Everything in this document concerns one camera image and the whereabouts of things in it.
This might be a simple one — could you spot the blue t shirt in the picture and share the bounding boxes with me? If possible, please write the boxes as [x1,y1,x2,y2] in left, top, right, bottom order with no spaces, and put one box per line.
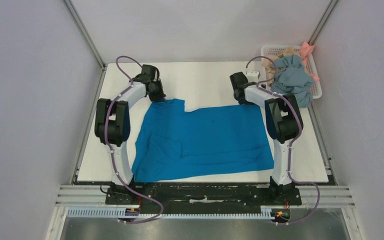
[132,99,274,183]

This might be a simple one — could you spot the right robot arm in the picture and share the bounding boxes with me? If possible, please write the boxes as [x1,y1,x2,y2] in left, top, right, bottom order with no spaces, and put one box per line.
[229,72,304,204]

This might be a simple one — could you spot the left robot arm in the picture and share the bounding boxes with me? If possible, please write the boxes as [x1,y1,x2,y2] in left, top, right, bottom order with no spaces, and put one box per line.
[94,64,166,204]

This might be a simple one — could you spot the beige t shirt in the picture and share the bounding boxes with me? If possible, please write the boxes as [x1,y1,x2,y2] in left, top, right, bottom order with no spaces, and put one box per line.
[262,46,303,85]

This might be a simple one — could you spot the white plastic laundry basket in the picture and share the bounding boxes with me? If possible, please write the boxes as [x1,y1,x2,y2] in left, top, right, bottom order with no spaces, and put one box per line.
[261,42,322,99]

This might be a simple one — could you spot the grey-blue t shirt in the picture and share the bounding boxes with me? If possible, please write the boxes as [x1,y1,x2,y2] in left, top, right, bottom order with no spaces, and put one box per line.
[271,54,315,109]

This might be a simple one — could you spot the pink t shirt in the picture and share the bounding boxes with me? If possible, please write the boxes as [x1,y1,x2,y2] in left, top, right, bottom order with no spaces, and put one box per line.
[298,41,320,82]

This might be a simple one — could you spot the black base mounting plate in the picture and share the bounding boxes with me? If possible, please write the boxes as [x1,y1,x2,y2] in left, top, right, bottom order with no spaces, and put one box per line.
[105,182,302,215]

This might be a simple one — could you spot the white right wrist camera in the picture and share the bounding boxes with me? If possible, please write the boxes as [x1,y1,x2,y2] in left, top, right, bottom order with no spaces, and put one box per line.
[245,69,261,83]

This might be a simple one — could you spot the white slotted cable duct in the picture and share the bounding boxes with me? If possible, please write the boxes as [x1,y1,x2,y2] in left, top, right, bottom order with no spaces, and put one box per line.
[66,206,275,220]

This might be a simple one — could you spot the aluminium frame rail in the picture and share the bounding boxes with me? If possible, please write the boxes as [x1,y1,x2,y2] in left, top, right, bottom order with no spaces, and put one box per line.
[56,185,356,209]

